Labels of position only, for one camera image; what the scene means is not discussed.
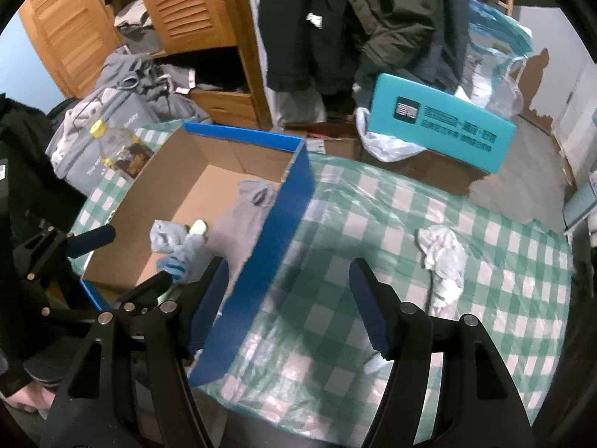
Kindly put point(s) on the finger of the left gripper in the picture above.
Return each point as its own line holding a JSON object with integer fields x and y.
{"x": 50, "y": 251}
{"x": 144, "y": 297}

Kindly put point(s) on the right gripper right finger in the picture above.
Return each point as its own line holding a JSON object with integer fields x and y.
{"x": 478, "y": 404}

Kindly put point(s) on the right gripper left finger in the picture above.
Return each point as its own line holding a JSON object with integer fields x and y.
{"x": 96, "y": 405}

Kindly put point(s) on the white blue striped sock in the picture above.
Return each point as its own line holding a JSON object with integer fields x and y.
{"x": 187, "y": 262}

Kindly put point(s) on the light grey sock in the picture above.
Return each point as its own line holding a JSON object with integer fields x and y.
{"x": 166, "y": 237}

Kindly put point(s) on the green white foam sheet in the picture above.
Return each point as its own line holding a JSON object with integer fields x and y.
{"x": 198, "y": 228}

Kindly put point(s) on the white cloth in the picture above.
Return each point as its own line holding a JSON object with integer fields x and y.
{"x": 445, "y": 258}

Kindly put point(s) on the person hand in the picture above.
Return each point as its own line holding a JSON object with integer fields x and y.
{"x": 33, "y": 397}

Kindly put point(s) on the plastic bottle yellow cap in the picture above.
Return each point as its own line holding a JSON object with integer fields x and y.
{"x": 120, "y": 149}

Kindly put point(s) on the grey clothes pile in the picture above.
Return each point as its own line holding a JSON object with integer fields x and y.
{"x": 132, "y": 91}

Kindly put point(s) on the light blue trash bin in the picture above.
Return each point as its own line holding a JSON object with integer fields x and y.
{"x": 580, "y": 204}

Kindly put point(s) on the white plastic bag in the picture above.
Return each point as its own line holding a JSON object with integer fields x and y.
{"x": 384, "y": 148}

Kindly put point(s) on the wooden louvered wardrobe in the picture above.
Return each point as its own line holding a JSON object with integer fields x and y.
{"x": 72, "y": 38}

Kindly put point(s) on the teal shoe box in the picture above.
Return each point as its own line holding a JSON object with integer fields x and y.
{"x": 441, "y": 122}

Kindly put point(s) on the dark hanging jackets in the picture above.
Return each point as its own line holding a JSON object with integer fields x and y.
{"x": 332, "y": 45}

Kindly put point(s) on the blue printed plastic bag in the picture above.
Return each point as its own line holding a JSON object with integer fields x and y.
{"x": 497, "y": 54}

